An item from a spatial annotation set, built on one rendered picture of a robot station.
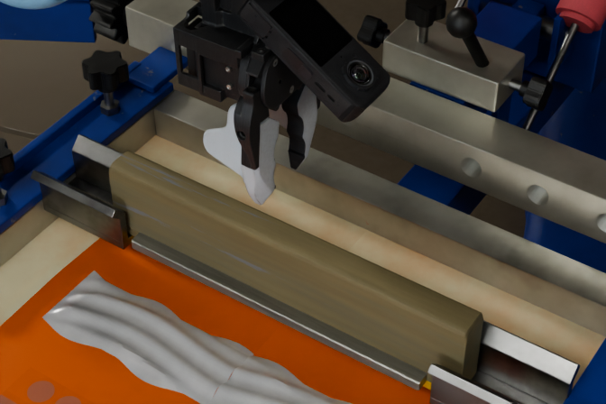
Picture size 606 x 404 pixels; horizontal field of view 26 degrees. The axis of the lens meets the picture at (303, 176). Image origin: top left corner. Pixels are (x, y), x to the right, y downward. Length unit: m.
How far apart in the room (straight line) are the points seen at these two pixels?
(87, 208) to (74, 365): 0.15
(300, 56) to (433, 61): 0.35
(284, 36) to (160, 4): 0.48
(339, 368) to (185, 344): 0.13
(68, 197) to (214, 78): 0.27
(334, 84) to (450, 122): 0.33
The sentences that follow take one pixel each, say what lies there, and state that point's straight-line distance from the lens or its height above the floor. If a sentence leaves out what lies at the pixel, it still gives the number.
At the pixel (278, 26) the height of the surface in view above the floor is 1.28.
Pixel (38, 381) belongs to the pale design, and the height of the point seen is 0.95.
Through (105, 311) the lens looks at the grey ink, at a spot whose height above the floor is 0.96.
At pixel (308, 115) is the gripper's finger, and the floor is 1.16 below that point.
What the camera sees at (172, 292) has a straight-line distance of 1.19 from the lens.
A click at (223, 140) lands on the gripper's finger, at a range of 1.01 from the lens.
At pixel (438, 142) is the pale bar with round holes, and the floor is 1.03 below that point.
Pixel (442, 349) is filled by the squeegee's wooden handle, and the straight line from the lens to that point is 1.04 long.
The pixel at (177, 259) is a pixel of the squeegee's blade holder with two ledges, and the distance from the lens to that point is 1.16.
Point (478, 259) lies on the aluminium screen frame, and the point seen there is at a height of 0.98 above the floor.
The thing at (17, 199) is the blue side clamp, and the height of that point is 1.00.
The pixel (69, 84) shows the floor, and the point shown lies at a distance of 3.03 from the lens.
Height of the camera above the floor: 1.81
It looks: 41 degrees down
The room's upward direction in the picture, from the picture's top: straight up
